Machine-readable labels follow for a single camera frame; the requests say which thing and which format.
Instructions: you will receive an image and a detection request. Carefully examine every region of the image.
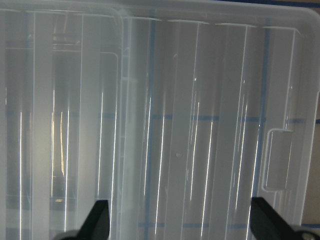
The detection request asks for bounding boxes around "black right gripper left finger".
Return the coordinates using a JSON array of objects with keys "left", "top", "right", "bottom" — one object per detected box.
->
[{"left": 76, "top": 200, "right": 110, "bottom": 240}]

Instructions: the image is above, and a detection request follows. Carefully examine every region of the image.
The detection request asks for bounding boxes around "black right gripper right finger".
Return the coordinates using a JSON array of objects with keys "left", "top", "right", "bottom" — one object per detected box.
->
[{"left": 249, "top": 197, "right": 300, "bottom": 240}]

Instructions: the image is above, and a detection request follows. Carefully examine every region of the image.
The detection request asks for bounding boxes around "clear plastic box lid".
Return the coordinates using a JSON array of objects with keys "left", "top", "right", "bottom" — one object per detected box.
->
[{"left": 0, "top": 0, "right": 320, "bottom": 240}]

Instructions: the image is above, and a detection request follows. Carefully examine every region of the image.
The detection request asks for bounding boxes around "clear plastic storage box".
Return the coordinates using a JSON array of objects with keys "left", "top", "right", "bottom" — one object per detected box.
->
[{"left": 0, "top": 7, "right": 123, "bottom": 240}]

